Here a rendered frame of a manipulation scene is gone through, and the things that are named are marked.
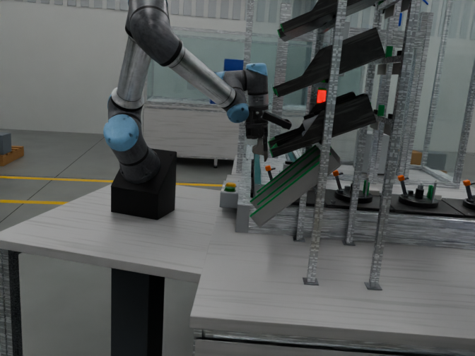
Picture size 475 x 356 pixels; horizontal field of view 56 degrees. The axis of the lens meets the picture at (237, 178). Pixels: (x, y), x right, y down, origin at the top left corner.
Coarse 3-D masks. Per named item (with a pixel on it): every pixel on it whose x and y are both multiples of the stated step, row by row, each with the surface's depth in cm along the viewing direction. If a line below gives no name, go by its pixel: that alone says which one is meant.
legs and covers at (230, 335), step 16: (208, 336) 104; (224, 336) 105; (240, 336) 105; (256, 336) 104; (272, 336) 104; (288, 336) 103; (208, 352) 104; (224, 352) 104; (240, 352) 104; (256, 352) 103; (272, 352) 103; (288, 352) 103; (304, 352) 103; (320, 352) 103; (336, 352) 103; (352, 352) 103; (368, 352) 104; (384, 352) 103; (400, 352) 103; (416, 352) 103; (432, 352) 104; (448, 352) 103; (464, 352) 103
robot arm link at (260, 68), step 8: (248, 64) 161; (256, 64) 160; (264, 64) 161; (248, 72) 161; (256, 72) 160; (264, 72) 161; (248, 80) 160; (256, 80) 160; (264, 80) 162; (248, 88) 162; (256, 88) 162; (264, 88) 162
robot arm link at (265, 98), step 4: (248, 96) 165; (252, 96) 163; (256, 96) 162; (260, 96) 162; (264, 96) 163; (268, 96) 165; (248, 100) 166; (252, 100) 163; (256, 100) 163; (260, 100) 163; (264, 100) 163; (268, 100) 165; (248, 104) 166; (252, 104) 164; (256, 104) 163; (260, 104) 163; (264, 104) 164; (268, 104) 166
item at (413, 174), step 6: (234, 162) 282; (234, 168) 265; (342, 168) 288; (348, 168) 290; (234, 174) 248; (240, 174) 250; (366, 174) 274; (378, 174) 276; (384, 174) 277; (414, 174) 284; (420, 174) 285; (426, 174) 287; (330, 180) 251; (432, 180) 270; (438, 180) 272; (396, 186) 247; (408, 186) 249; (414, 186) 250; (426, 186) 252; (462, 186) 258; (474, 192) 246
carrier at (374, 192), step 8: (368, 176) 163; (352, 184) 170; (368, 184) 168; (328, 192) 178; (336, 192) 170; (344, 192) 171; (360, 192) 173; (368, 192) 178; (376, 192) 178; (328, 200) 166; (336, 200) 167; (344, 200) 166; (360, 200) 164; (368, 200) 166; (376, 200) 171; (344, 208) 160; (360, 208) 160; (368, 208) 160; (376, 208) 160; (392, 208) 161
